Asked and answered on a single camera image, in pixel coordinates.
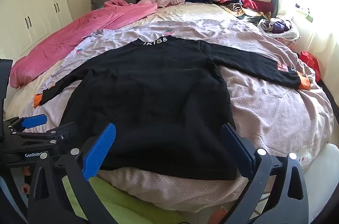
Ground cream curtain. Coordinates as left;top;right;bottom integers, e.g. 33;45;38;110
265;0;339;97

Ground pink quilt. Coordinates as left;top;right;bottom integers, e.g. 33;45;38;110
9;0;159;89

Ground light green cloth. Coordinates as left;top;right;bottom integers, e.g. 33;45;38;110
62;176;186;224

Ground white bed base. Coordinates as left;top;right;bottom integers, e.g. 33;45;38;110
304;143;339;214

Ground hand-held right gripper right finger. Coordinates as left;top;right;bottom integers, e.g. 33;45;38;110
221;123;310;224

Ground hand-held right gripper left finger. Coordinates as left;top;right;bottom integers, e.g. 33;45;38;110
28;123;117;224

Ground white wardrobe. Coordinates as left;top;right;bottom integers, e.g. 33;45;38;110
0;0;73;58

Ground pink printed blanket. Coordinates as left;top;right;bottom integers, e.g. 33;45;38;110
5;20;334;214

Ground red bag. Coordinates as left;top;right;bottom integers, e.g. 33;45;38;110
299;50;322;82

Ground black t-shirt with print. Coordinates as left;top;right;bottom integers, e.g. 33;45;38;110
34;37;311;181

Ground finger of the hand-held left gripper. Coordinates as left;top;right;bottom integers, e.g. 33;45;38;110
4;114;47;132
16;122;78;145

